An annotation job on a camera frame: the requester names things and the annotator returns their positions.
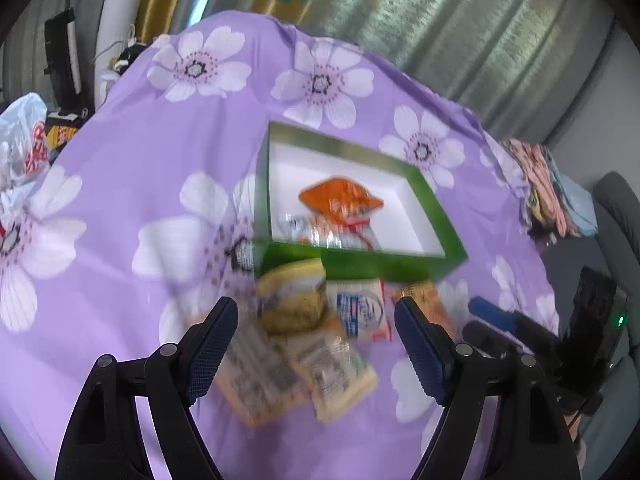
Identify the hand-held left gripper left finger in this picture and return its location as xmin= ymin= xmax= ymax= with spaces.
xmin=54 ymin=296 xmax=240 ymax=480

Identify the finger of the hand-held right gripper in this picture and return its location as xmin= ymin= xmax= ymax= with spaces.
xmin=462 ymin=321 xmax=553 ymax=383
xmin=468 ymin=296 xmax=563 ymax=356

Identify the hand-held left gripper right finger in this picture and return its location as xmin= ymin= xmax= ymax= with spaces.
xmin=394 ymin=296 xmax=583 ymax=480

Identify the blue white snack packet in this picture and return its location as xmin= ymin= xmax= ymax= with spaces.
xmin=325 ymin=280 xmax=396 ymax=343

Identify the yellow white snack packet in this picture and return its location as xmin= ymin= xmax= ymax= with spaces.
xmin=256 ymin=259 xmax=328 ymax=336

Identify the green cardboard box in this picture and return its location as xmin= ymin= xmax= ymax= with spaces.
xmin=254 ymin=121 xmax=468 ymax=283

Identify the beige printed snack packet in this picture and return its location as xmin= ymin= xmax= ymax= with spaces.
xmin=215 ymin=320 xmax=308 ymax=428

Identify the orange yellow snack packet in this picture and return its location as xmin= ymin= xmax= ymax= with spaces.
xmin=387 ymin=281 xmax=457 ymax=337

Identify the grey chair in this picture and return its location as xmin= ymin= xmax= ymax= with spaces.
xmin=542 ymin=170 xmax=640 ymax=461

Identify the pile of folded clothes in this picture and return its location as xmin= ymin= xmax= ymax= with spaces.
xmin=500 ymin=137 xmax=598 ymax=241

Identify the red white snack packet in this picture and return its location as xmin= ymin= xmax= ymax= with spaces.
xmin=310 ymin=214 xmax=382 ymax=252

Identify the clear white snack packet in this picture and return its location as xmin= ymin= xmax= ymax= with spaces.
xmin=277 ymin=212 xmax=321 ymax=247

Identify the purple floral cloth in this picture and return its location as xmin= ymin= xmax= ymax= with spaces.
xmin=0 ymin=10 xmax=561 ymax=480

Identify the yellow black package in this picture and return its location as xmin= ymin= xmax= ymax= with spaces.
xmin=45 ymin=110 xmax=88 ymax=151

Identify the white plastic bag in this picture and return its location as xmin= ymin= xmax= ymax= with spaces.
xmin=0 ymin=92 xmax=51 ymax=211

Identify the silver green curtain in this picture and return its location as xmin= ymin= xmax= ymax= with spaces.
xmin=300 ymin=0 xmax=616 ymax=146

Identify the white board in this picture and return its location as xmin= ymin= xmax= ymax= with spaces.
xmin=99 ymin=0 xmax=144 ymax=71

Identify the black wall device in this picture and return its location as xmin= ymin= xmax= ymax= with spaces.
xmin=44 ymin=7 xmax=83 ymax=106

